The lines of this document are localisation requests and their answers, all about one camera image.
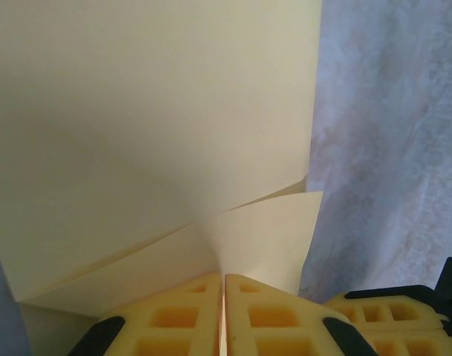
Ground yellow square paper sheet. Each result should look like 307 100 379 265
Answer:
0 0 325 356

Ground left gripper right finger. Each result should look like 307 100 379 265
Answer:
224 273 375 356

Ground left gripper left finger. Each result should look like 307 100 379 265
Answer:
73 272 223 356

